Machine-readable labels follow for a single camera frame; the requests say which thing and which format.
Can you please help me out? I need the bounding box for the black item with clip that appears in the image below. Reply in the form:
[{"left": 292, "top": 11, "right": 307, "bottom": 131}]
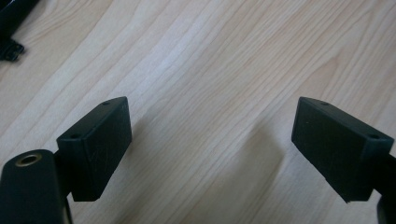
[{"left": 0, "top": 0, "right": 40, "bottom": 63}]

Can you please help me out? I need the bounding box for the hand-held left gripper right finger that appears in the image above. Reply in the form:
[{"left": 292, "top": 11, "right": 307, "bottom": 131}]
[{"left": 290, "top": 96, "right": 395, "bottom": 203}]

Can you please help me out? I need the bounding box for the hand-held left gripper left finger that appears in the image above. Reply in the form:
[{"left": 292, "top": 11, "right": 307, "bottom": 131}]
[{"left": 56, "top": 95, "right": 133, "bottom": 203}]

